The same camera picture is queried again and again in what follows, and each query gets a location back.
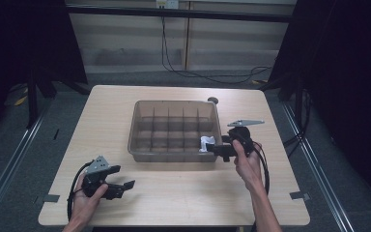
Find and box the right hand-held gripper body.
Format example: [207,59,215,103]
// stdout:
[227,120,266,156]

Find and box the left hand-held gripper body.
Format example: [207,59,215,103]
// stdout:
[82,155,110,198]

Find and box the translucent brown divided storage box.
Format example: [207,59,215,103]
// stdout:
[127,100,224,163]

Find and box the person's right hand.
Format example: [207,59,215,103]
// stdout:
[233,139,267,194]

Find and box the person's left hand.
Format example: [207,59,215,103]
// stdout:
[69,175,109,225]

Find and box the grey tape piece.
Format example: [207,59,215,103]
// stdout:
[289,190,311,201]
[43,193,61,203]

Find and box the black metal stand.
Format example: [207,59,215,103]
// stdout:
[278,75,305,130]
[26,69,58,130]

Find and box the black curtain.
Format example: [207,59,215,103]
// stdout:
[0,0,89,143]
[268,0,371,211]

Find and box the black horizontal bar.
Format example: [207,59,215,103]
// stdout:
[66,5,296,23]

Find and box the left hand-held gripper cable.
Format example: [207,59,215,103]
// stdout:
[67,159,95,221]

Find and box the black floor cable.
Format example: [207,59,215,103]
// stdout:
[283,90,313,159]

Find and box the metal floor rail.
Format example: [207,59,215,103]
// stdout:
[281,102,356,232]
[0,100,51,223]

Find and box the black wall cable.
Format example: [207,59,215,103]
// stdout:
[159,8,273,85]

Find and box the white wall socket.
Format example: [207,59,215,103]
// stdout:
[155,0,180,10]

